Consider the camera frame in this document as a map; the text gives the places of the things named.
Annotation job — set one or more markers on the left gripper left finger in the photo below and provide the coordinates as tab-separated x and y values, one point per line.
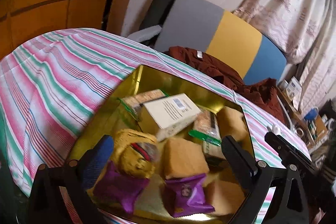
46	204

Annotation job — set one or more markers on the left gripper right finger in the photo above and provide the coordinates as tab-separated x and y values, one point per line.
289	203

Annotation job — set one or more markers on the large tan sponge block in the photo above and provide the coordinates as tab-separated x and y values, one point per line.
223	192

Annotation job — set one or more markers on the purple snack packet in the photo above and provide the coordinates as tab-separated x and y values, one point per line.
185	196
120	188

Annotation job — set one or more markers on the yellow knitted toy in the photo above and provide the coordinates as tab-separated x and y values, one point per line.
135	153

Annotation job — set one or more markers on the cracker packet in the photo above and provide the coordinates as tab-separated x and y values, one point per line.
133	104
205	128

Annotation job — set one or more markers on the white cardboard box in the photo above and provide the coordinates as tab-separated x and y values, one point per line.
167	116

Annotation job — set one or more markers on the small green white box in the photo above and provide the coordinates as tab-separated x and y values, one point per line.
212	151

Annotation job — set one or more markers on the wooden side shelf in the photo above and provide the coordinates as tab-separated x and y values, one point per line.
314	133

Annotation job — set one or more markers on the white blue product box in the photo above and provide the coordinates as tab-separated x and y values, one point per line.
293	89

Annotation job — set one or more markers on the maroon garment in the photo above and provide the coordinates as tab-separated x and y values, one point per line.
263	93

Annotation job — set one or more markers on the striped pink green tablecloth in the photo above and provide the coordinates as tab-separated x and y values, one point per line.
53	84

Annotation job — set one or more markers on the gold metal tin tray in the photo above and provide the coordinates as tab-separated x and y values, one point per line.
112	117

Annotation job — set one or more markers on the pink patterned curtain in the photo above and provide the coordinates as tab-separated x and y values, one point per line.
305	31

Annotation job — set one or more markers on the grey yellow blue chair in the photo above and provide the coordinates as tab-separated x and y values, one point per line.
208	28

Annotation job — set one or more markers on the black rolled mat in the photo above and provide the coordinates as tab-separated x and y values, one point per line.
156	13

